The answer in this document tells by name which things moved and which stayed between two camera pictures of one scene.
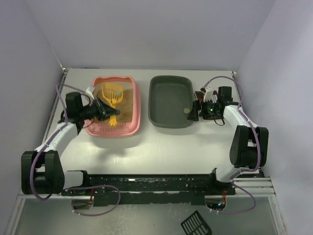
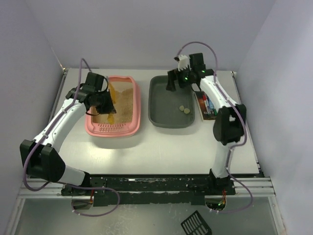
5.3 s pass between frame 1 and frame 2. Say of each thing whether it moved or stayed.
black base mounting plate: stayed
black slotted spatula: stayed
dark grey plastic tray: stayed
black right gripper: moved
